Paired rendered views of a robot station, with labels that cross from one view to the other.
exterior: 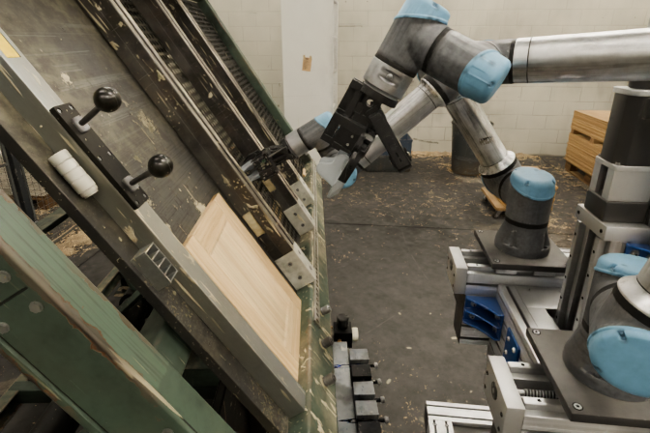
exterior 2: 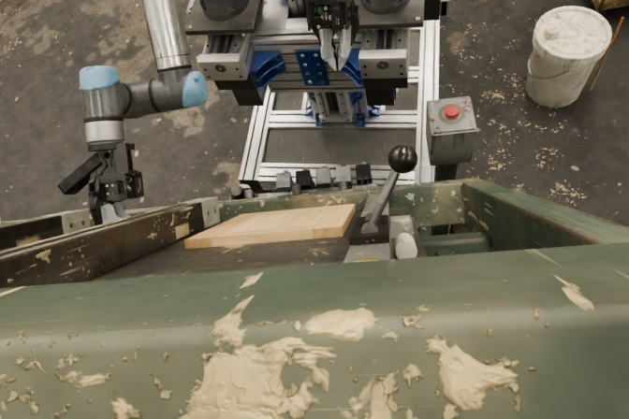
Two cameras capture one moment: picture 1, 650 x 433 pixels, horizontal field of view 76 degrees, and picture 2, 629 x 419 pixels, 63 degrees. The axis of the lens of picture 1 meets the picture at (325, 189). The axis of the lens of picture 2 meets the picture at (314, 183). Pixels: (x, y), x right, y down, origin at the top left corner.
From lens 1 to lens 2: 1.04 m
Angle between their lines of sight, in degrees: 64
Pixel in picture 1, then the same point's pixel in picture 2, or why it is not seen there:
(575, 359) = (388, 5)
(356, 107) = not seen: outside the picture
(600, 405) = (416, 8)
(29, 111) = not seen: hidden behind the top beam
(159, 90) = (59, 269)
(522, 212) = not seen: outside the picture
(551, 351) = (370, 18)
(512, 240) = (230, 3)
